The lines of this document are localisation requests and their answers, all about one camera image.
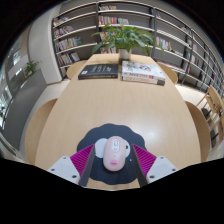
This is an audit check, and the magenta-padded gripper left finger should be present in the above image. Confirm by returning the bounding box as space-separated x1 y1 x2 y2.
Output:
47 143 97 187

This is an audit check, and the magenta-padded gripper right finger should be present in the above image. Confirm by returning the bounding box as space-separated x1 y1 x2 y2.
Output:
130 143 179 188

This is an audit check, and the pink computer mouse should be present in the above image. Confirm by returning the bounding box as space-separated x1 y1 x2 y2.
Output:
102 135 128 173

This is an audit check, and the dark cloud-shaped face mouse pad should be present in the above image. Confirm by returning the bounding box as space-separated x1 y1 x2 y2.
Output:
76 123 148 185

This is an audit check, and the round-backed tan wooden chair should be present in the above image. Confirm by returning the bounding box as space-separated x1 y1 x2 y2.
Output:
184 100 213 163
158 62 180 85
24 98 58 166
65 59 88 80

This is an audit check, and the slatted wooden chairs group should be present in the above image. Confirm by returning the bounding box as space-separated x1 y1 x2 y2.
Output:
195 84 224 151

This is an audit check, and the white book with red print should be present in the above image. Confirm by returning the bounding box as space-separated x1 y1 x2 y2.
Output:
121 75 166 87

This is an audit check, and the white illustrated-cover book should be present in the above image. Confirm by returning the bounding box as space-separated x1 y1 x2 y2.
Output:
121 60 167 81

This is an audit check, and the black book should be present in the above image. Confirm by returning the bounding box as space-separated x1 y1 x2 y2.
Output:
77 63 120 80

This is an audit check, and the small green potted plant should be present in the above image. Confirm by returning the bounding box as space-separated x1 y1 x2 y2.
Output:
23 59 40 78

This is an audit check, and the green potted plant, white pot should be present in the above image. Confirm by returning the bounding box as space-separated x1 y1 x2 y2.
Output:
90 23 164 62

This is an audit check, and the grey bookshelf unit with books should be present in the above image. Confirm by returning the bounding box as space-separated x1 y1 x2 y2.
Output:
51 0 224 98

